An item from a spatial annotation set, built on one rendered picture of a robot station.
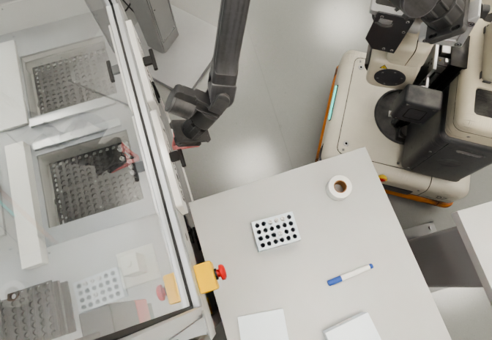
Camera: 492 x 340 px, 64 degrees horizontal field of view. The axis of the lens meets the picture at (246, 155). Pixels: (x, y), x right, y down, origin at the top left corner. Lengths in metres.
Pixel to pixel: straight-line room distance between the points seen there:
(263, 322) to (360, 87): 1.20
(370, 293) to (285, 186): 0.38
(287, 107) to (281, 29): 0.49
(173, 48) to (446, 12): 1.61
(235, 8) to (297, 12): 1.65
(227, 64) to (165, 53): 1.42
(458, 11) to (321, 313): 0.83
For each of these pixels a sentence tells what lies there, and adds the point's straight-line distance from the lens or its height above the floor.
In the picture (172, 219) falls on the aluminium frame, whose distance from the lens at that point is 0.97.
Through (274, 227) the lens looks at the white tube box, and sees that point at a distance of 1.15.
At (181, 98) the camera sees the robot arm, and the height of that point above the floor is 1.11.
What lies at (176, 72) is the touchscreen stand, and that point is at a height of 0.04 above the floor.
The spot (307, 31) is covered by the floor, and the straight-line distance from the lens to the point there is 2.41.
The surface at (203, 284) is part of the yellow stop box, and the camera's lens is 1.02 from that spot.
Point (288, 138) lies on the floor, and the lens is 2.08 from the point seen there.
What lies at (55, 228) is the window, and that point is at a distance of 0.35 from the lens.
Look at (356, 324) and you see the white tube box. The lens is 1.16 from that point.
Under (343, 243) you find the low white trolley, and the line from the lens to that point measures 1.21.
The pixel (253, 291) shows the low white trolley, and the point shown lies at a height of 0.76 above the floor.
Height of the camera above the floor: 1.93
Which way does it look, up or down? 72 degrees down
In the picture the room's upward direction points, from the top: straight up
